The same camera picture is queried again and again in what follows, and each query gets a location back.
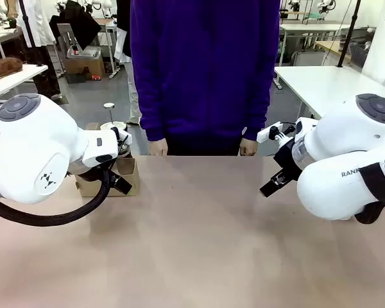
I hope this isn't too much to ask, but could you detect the white table with brown item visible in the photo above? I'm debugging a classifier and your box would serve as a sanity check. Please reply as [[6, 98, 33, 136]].
[[0, 64, 49, 103]]

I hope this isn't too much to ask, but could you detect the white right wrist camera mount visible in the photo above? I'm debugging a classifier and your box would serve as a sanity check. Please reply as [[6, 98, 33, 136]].
[[256, 121, 298, 144]]

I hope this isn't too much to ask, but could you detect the person's left forearm purple sleeve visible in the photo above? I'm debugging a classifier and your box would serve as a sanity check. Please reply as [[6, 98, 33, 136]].
[[242, 73, 277, 142]]

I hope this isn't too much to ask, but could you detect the large white table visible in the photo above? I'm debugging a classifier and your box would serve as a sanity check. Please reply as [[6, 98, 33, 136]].
[[273, 65, 385, 119]]

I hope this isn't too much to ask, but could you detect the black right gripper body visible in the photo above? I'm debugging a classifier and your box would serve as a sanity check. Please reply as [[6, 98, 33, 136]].
[[273, 136, 304, 180]]

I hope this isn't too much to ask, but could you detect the white background table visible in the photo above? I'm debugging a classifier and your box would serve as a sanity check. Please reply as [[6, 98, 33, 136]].
[[278, 24, 350, 65]]

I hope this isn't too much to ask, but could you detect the person in white coat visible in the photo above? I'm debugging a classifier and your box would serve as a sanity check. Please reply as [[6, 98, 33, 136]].
[[17, 0, 64, 100]]

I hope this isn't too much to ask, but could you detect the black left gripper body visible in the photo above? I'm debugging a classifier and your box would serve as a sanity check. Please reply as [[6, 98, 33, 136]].
[[71, 162, 112, 184]]

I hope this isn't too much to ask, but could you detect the person in purple sweater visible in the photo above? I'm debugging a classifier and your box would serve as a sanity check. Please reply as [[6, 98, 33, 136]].
[[130, 0, 282, 157]]

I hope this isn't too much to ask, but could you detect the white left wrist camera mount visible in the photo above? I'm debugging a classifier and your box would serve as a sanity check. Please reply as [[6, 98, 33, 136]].
[[110, 126, 133, 147]]

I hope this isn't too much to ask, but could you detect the person's right forearm purple sleeve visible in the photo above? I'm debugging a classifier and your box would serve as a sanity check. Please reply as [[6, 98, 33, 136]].
[[131, 73, 167, 142]]

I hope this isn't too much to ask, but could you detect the person with white trousers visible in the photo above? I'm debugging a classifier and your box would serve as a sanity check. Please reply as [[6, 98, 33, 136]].
[[114, 0, 142, 126]]

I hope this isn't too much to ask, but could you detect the wooden top table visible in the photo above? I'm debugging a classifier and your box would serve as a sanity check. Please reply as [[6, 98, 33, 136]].
[[314, 40, 352, 64]]

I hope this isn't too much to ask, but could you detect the brown furry item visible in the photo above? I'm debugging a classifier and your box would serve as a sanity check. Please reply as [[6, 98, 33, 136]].
[[0, 56, 23, 83]]

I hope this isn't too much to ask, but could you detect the person's right hand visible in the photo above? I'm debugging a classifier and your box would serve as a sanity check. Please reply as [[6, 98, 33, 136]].
[[147, 138, 169, 157]]

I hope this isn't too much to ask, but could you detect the black stand pole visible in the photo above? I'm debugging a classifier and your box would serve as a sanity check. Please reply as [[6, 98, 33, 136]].
[[336, 0, 362, 68]]

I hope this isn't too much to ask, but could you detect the black sleeved left arm cable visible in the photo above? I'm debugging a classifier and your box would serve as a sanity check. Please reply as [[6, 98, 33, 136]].
[[0, 160, 113, 227]]

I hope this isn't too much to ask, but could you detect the grey wire basket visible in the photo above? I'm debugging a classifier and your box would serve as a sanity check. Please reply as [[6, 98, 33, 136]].
[[348, 40, 375, 68]]

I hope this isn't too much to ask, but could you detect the black hanging cloth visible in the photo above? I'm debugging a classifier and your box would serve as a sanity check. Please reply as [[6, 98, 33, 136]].
[[48, 0, 103, 52]]

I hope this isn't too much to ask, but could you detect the brown cardboard box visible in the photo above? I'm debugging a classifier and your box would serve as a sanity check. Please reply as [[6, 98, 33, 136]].
[[64, 57, 106, 81]]

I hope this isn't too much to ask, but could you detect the glass french press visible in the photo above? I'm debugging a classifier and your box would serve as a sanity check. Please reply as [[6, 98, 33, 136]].
[[101, 102, 133, 158]]

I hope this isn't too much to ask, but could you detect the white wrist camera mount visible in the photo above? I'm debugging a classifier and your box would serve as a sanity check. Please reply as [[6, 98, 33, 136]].
[[110, 126, 133, 147], [256, 121, 298, 144]]

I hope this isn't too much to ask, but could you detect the brown cardboard cup carrier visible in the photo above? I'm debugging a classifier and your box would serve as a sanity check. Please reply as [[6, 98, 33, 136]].
[[75, 122, 141, 198]]

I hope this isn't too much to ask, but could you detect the person's left hand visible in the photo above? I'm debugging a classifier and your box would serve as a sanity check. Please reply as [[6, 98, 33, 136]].
[[239, 138, 257, 157]]

